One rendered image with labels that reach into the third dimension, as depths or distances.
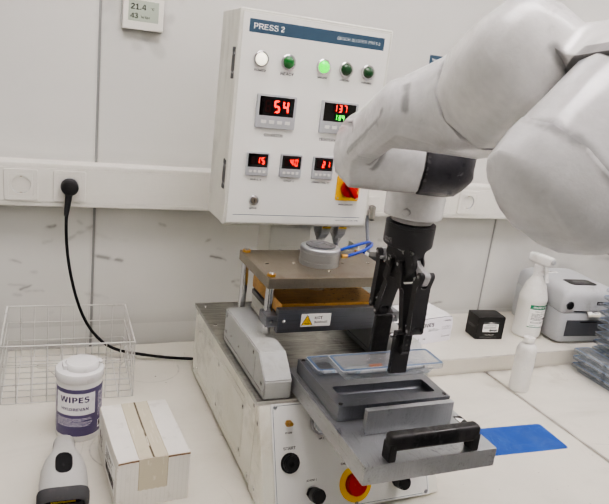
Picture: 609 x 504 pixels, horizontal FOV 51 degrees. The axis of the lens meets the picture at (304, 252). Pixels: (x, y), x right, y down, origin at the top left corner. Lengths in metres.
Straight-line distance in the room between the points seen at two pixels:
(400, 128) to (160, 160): 1.02
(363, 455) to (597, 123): 0.61
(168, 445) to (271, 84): 0.70
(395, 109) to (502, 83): 0.16
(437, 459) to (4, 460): 0.75
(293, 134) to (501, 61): 0.84
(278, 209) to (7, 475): 0.70
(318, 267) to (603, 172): 0.84
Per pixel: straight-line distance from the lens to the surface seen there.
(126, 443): 1.15
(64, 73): 1.56
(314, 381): 1.05
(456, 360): 1.74
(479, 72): 0.52
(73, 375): 1.25
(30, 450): 1.31
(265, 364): 1.10
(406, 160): 0.81
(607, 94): 0.46
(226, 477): 1.23
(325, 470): 1.15
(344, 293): 1.26
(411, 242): 0.93
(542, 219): 0.45
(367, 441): 0.95
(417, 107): 0.64
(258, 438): 1.11
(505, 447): 1.49
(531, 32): 0.52
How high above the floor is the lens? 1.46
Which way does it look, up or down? 15 degrees down
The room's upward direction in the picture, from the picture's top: 7 degrees clockwise
